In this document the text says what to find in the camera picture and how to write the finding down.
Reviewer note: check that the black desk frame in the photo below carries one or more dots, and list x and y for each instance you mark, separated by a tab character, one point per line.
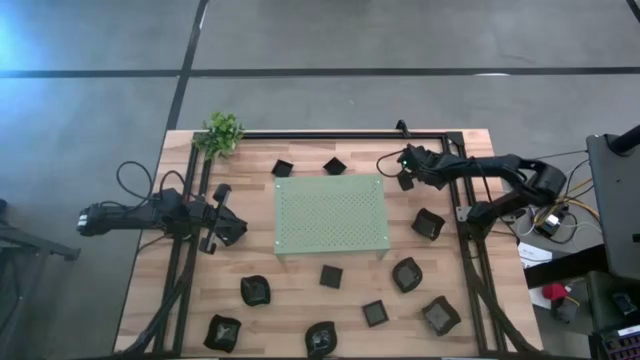
35	243

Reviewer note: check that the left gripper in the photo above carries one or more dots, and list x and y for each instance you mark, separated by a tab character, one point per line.
210	220

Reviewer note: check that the red round object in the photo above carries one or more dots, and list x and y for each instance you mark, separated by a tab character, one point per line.
555	291

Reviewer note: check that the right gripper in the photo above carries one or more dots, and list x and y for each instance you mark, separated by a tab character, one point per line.
422	165

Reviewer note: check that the small grey power adapter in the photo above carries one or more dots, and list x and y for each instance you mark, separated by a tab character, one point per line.
551	222

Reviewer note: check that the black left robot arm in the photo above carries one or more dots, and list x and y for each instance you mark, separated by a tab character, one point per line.
125	217

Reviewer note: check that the green perforated metal shelf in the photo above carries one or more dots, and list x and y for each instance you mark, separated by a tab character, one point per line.
330	215

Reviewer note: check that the small black clamp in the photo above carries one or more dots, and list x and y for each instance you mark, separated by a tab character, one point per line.
401	127

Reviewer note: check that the black pot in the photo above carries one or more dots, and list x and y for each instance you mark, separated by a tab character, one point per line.
255	290

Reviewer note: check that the black wavy square plate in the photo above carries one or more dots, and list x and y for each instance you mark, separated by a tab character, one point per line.
222	333
440	315
428	224

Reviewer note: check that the dark grey box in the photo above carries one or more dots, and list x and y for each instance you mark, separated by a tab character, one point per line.
600	300

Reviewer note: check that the black desk beam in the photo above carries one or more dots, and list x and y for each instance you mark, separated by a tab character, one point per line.
565	267

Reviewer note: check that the black handheld device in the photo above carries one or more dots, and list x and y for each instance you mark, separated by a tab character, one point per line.
625	303

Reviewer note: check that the artificial green potted plant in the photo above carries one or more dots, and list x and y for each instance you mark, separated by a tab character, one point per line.
220	135

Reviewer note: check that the black round pole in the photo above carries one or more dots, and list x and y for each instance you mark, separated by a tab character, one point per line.
627	141

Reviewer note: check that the dark grey metal cabinet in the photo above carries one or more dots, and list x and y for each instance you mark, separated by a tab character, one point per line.
620	210

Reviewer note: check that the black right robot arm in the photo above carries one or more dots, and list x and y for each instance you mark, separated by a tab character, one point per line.
490	165

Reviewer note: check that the black aluminium table frame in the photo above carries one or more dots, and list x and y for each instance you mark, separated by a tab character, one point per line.
350	135

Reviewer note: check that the white paper sheet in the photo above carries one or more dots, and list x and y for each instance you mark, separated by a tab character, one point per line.
532	255
537	299

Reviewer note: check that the dark grey pouch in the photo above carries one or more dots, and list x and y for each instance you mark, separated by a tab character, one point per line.
566	311

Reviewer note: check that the black parts organiser box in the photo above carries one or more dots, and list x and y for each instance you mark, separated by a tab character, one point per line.
620	347

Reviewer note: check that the silver metal mounting bracket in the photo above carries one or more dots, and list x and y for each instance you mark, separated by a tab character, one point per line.
462	215

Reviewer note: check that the black leaf-shaped plate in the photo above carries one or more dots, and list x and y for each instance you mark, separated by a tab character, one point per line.
320	340
407	274

